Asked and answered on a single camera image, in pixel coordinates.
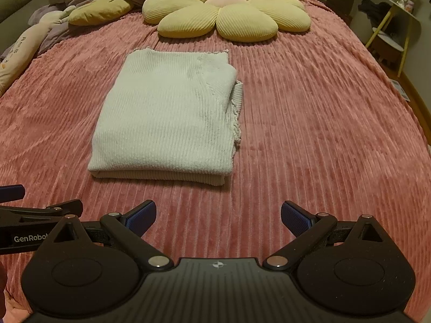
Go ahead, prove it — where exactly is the printed paper on floor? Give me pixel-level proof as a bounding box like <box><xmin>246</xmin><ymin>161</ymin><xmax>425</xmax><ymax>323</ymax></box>
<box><xmin>390</xmin><ymin>79</ymin><xmax>412</xmax><ymax>103</ymax></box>

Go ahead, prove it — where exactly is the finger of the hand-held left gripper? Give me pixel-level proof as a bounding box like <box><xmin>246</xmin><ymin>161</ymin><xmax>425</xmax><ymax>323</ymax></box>
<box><xmin>0</xmin><ymin>184</ymin><xmax>26</xmax><ymax>203</ymax></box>
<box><xmin>0</xmin><ymin>200</ymin><xmax>84</xmax><ymax>225</ymax></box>

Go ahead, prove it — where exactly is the white knit sweater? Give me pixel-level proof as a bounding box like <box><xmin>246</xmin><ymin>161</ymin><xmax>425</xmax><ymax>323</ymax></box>
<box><xmin>87</xmin><ymin>48</ymin><xmax>244</xmax><ymax>187</ymax></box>

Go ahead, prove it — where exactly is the pink ribbed blanket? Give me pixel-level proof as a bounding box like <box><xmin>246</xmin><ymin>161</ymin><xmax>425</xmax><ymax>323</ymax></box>
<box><xmin>0</xmin><ymin>0</ymin><xmax>431</xmax><ymax>323</ymax></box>

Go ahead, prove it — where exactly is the dark clothes pile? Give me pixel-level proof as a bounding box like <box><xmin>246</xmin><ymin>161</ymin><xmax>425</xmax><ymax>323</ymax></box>
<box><xmin>357</xmin><ymin>1</ymin><xmax>391</xmax><ymax>21</ymax></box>

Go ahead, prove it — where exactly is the cream plush toy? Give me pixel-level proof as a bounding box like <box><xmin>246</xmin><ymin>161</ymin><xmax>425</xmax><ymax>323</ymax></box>
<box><xmin>0</xmin><ymin>5</ymin><xmax>77</xmax><ymax>96</ymax></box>

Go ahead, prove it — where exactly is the small yellow pillow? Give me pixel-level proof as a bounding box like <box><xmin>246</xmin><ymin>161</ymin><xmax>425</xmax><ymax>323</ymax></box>
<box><xmin>68</xmin><ymin>0</ymin><xmax>134</xmax><ymax>27</ymax></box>

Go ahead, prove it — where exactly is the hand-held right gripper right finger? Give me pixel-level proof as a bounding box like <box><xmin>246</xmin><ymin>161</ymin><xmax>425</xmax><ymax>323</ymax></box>
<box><xmin>263</xmin><ymin>200</ymin><xmax>385</xmax><ymax>271</ymax></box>

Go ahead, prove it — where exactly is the yellow flower pillow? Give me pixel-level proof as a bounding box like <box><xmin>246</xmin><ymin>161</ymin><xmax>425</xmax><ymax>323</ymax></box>
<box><xmin>142</xmin><ymin>0</ymin><xmax>312</xmax><ymax>43</ymax></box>

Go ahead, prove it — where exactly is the yellow side table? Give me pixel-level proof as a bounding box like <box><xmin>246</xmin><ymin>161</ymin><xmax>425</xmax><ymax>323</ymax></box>
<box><xmin>364</xmin><ymin>0</ymin><xmax>421</xmax><ymax>78</ymax></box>

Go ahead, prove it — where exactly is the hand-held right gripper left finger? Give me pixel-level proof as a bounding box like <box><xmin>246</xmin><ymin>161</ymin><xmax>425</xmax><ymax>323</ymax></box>
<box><xmin>54</xmin><ymin>199</ymin><xmax>173</xmax><ymax>271</ymax></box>

